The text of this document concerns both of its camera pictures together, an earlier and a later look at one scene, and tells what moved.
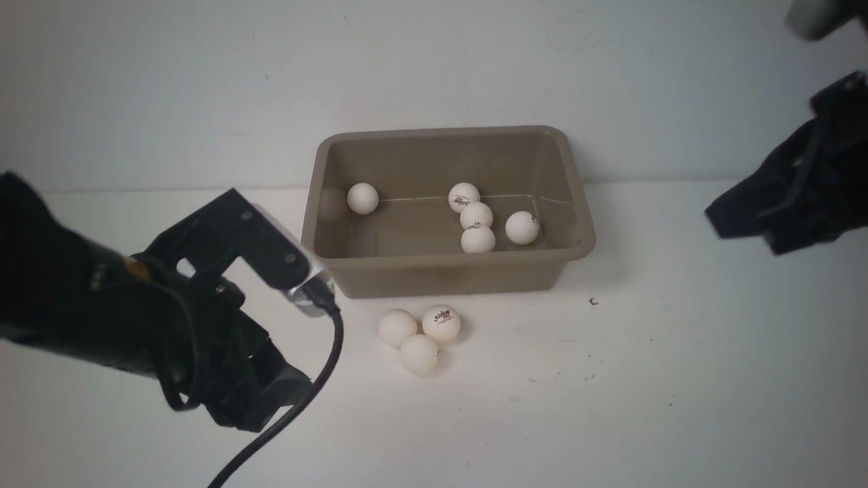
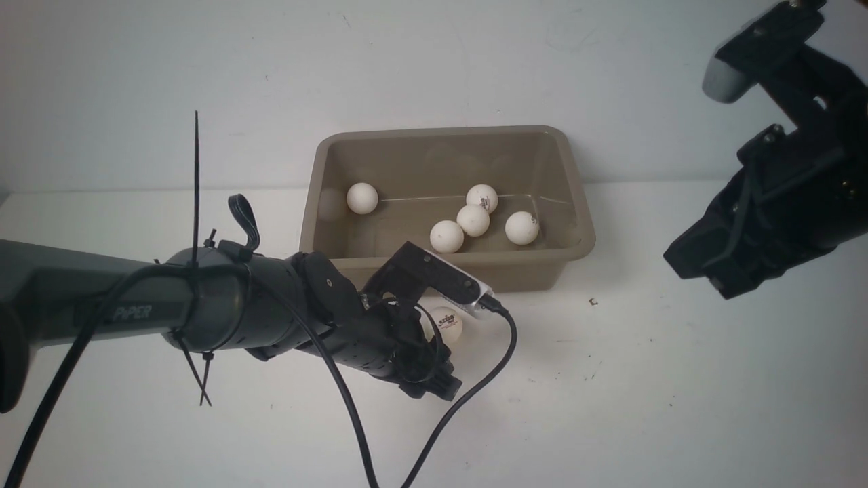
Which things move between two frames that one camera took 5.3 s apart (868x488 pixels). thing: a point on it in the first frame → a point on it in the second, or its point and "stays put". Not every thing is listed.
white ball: x=478 y=238 → x=447 y=236
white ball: x=462 y=194 → x=482 y=194
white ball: x=522 y=228 stays put
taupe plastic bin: x=445 y=211 stays put
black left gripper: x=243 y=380 → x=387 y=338
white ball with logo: x=441 y=322 stays put
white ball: x=363 y=198 stays put
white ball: x=476 y=213 stays put
